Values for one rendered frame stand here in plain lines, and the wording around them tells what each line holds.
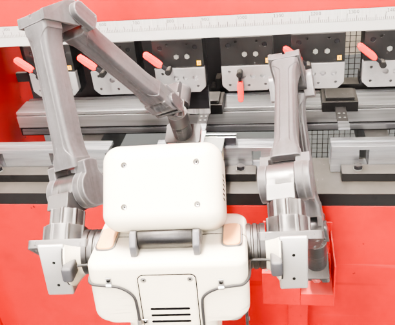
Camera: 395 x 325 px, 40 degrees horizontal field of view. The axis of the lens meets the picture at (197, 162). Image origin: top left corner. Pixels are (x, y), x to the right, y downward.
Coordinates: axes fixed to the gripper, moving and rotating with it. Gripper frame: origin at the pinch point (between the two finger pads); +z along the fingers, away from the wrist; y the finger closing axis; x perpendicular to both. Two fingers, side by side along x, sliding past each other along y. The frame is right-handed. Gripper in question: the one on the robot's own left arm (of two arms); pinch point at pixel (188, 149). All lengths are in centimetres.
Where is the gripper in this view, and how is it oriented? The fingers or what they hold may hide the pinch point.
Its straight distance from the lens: 166.5
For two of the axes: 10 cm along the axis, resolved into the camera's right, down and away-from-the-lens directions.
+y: -9.8, 0.0, 1.7
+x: -0.9, 8.6, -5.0
